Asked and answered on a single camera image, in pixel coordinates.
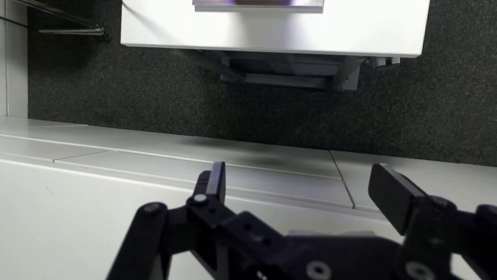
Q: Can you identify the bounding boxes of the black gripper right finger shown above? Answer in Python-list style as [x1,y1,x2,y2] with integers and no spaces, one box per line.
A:
[368,163,427,235]

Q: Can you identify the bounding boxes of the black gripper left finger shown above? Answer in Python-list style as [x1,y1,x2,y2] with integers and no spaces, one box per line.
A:
[186,162,226,207]

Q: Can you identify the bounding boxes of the white lower kitchen cabinets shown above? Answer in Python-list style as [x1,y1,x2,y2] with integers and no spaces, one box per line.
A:
[0,117,497,280]

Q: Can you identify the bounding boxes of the grey metal chair legs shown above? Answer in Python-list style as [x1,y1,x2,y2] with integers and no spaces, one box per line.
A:
[14,0,105,37]

